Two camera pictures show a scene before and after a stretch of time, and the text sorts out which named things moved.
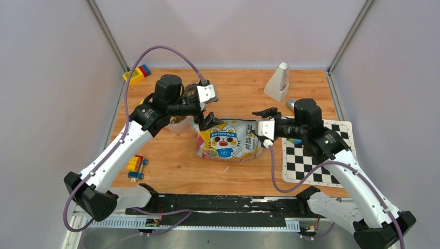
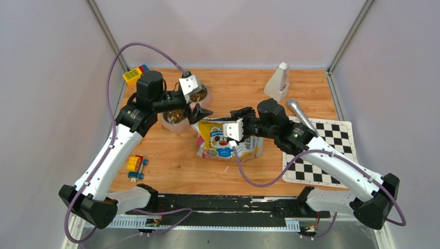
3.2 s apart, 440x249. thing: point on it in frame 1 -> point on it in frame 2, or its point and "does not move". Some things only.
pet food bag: (232, 139) does not move
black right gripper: (269, 112) -> (246, 113)
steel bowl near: (176, 119) does not move
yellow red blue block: (138, 74) does not move
